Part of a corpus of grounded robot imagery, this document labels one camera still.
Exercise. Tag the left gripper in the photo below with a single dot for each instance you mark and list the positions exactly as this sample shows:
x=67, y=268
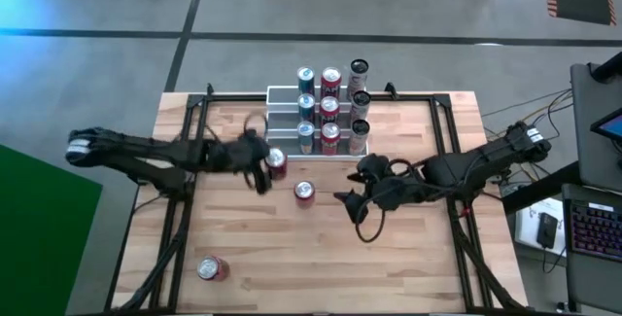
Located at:
x=233, y=153

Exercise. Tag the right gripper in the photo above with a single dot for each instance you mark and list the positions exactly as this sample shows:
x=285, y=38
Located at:
x=393, y=192

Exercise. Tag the red Coca-Cola can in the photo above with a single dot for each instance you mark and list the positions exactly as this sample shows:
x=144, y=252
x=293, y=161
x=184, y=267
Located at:
x=277, y=160
x=304, y=190
x=209, y=268

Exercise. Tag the white Celsius can black lid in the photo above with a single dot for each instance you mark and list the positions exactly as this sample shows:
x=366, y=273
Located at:
x=358, y=112
x=356, y=85
x=357, y=143

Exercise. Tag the red Fanta strawberry can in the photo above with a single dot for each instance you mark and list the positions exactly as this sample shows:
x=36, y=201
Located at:
x=330, y=87
x=330, y=143
x=329, y=112

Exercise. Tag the blue silver Red Bull can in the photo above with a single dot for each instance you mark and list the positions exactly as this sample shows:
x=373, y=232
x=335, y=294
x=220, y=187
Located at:
x=305, y=141
x=306, y=109
x=305, y=82

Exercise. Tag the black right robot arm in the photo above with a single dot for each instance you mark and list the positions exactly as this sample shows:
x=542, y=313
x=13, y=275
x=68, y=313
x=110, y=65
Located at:
x=486, y=158

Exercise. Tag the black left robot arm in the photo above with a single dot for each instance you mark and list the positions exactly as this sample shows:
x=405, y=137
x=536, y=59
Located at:
x=146, y=148

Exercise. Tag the white three-step shelf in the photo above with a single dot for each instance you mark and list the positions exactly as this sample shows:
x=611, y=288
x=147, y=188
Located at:
x=284, y=94

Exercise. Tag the white paper sheet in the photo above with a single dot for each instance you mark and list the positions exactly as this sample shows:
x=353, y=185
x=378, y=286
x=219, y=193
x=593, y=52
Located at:
x=527, y=228

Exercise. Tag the black diagonal bar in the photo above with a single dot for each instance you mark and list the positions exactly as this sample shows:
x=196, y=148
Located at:
x=539, y=190

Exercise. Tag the black phone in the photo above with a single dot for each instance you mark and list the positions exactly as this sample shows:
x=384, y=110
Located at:
x=547, y=231

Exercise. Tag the green floor mat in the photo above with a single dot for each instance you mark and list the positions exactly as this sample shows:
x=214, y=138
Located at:
x=39, y=233

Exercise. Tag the backlit black keyboard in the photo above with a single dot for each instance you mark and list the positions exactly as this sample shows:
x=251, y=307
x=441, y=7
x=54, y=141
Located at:
x=595, y=231

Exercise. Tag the grey desk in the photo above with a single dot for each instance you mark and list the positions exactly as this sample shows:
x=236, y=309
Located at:
x=590, y=282
x=583, y=97

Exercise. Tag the tablet screen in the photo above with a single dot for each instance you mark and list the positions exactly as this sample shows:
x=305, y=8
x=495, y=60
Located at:
x=613, y=127

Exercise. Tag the black aluminium table frame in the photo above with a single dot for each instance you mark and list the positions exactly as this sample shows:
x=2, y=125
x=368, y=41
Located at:
x=418, y=97

